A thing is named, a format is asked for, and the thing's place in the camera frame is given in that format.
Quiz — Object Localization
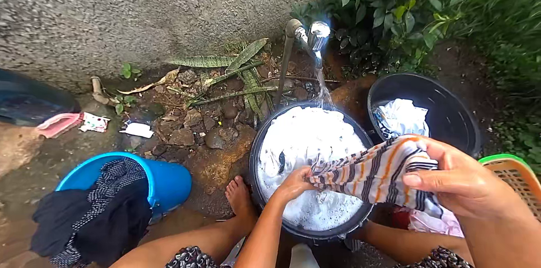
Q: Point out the pile of long mottled leaves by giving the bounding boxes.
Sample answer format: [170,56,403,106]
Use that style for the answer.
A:
[166,38,292,120]

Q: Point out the pink plastic piece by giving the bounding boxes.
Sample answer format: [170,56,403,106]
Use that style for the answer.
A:
[36,113,84,139]

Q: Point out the dark blue plastic container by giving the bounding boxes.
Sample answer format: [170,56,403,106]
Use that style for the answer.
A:
[0,68,81,127]

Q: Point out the person's left forearm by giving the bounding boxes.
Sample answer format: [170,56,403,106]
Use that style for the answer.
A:
[234,191,290,268]

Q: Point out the green grass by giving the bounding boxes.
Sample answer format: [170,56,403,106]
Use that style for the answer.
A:
[444,0,541,176]

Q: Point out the dark red cloth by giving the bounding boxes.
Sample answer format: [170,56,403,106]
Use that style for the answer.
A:
[391,206,411,231]

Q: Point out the large black plastic tub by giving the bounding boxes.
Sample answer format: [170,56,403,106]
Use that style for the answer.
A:
[367,73,482,158]

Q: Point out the person's left hand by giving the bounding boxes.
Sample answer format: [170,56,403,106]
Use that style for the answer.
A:
[277,166,318,204]

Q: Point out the short pale pipe stub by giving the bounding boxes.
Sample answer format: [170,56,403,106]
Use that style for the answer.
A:
[91,76,110,105]

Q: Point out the orange basket with green rim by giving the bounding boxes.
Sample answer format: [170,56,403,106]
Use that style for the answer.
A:
[478,153,541,221]

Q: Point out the grey standing water pipe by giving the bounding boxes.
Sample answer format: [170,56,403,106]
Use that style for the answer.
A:
[275,18,302,106]

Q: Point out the dry brown leaf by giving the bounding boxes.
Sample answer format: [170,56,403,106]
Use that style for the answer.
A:
[117,69,180,95]

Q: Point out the person's right hand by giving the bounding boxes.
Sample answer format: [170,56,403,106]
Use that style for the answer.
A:
[402,135,517,220]

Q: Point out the pink garment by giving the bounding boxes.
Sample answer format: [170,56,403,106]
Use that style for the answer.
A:
[407,206,465,238]

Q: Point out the pile of brown stones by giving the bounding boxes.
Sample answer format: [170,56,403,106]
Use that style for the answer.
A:
[151,70,257,195]

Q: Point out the white red patterned wrapper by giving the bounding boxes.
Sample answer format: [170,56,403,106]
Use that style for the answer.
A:
[79,112,111,133]

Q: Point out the black white checkered garment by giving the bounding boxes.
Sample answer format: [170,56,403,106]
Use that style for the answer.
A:
[50,157,147,268]

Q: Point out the metal water tap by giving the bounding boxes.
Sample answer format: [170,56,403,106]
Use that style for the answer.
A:
[294,21,331,54]

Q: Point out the person's legs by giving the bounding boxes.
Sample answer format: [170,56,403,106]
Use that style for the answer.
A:
[109,175,476,268]

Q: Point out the striped white orange black cloth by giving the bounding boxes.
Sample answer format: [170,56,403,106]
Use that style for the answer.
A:
[309,135,444,219]

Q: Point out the white paper scrap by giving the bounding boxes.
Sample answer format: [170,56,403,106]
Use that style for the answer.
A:
[119,121,155,139]

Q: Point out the blue plastic bucket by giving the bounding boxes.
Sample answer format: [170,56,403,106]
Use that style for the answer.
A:
[56,152,192,219]

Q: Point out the leafy green bush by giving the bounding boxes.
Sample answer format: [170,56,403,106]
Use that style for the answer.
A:
[291,0,472,73]

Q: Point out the white garments in suds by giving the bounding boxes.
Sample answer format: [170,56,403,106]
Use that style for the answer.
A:
[258,106,367,231]

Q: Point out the person's right forearm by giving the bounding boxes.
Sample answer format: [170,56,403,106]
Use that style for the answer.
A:
[458,200,541,268]

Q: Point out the black round wash basin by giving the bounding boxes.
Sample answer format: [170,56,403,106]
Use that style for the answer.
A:
[249,101,374,241]

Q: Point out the white garment with dark print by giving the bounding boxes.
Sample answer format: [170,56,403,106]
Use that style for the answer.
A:
[374,98,430,140]

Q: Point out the small green seedling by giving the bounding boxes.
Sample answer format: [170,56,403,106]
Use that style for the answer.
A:
[120,62,142,81]
[111,95,138,116]

